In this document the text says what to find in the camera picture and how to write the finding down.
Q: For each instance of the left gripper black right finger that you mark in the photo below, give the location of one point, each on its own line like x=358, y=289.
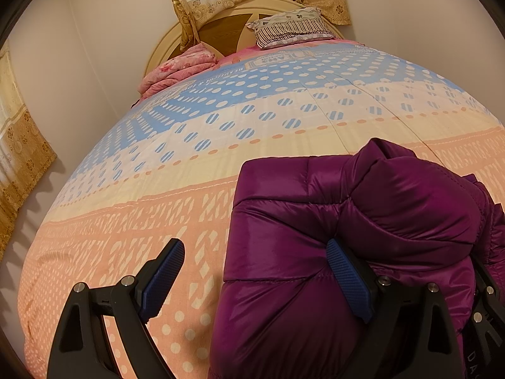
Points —
x=407, y=331

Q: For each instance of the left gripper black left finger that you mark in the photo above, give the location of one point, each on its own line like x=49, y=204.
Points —
x=81, y=347

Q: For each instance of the beige curtain on left wall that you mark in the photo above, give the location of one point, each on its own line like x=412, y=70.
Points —
x=25, y=154

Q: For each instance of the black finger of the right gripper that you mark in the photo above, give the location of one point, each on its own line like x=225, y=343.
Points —
x=484, y=335

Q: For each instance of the polka dot bed quilt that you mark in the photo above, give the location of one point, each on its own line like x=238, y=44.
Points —
x=169, y=169

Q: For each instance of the pink folded blanket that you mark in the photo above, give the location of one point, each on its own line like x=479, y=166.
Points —
x=191, y=62

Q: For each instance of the striped grey pillow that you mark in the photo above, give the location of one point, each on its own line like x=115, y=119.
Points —
x=289, y=28

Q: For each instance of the purple puffer hooded jacket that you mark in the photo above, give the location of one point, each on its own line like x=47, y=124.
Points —
x=281, y=312

